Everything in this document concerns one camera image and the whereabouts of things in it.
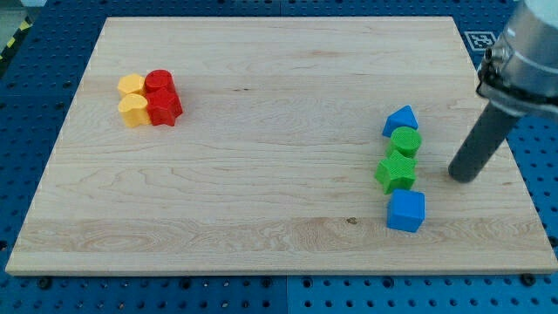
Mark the white fiducial marker tag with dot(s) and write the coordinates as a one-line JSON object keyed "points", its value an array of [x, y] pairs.
{"points": [[480, 40]]}

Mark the yellow heart block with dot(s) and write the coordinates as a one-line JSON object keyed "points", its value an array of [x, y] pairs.
{"points": [[133, 110]]}

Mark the red star block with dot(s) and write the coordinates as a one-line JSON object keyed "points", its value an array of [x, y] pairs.
{"points": [[164, 107]]}

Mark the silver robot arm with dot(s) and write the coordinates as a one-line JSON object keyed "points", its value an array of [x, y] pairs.
{"points": [[518, 73]]}

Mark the yellow hexagon block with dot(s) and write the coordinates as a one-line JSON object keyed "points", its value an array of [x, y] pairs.
{"points": [[132, 83]]}

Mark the blue cube block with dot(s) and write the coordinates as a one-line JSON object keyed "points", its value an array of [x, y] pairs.
{"points": [[406, 210]]}

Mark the green star block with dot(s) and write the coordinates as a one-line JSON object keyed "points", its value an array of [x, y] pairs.
{"points": [[396, 172]]}

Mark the red cylinder block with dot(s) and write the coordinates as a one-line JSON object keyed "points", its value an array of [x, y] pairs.
{"points": [[159, 79]]}

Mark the green cylinder block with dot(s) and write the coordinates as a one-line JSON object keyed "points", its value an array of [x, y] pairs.
{"points": [[405, 140]]}

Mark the blue triangle block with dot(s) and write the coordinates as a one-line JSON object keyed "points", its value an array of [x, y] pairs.
{"points": [[402, 117]]}

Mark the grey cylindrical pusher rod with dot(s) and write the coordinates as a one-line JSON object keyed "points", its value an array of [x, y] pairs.
{"points": [[486, 136]]}

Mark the wooden board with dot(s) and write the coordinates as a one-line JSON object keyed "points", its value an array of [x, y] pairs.
{"points": [[270, 168]]}

